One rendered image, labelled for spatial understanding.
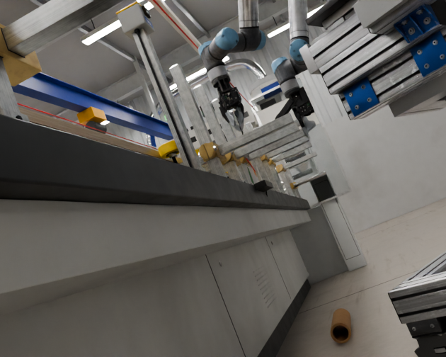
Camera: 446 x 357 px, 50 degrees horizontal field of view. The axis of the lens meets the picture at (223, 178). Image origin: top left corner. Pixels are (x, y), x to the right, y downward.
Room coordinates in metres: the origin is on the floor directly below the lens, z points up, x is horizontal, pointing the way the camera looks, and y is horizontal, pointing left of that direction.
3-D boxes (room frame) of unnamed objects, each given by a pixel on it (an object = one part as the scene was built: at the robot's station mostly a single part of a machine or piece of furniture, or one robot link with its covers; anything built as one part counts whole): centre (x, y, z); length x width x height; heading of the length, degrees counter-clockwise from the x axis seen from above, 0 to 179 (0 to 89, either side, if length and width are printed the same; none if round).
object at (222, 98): (1.74, -0.14, 1.05); 0.09 x 0.08 x 0.12; 8
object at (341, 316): (2.14, -0.23, 0.04); 0.30 x 0.08 x 0.08; 168
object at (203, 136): (1.51, 0.01, 0.89); 0.04 x 0.04 x 0.48; 78
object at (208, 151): (1.53, 0.00, 0.81); 0.14 x 0.06 x 0.05; 168
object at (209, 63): (1.75, -0.14, 1.21); 0.09 x 0.08 x 0.11; 33
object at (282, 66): (1.97, -0.42, 1.12); 0.09 x 0.08 x 0.11; 75
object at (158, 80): (1.25, 0.06, 0.93); 0.05 x 0.05 x 0.45; 78
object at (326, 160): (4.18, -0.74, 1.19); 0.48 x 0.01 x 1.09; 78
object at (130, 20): (1.25, 0.06, 1.18); 0.07 x 0.07 x 0.08; 78
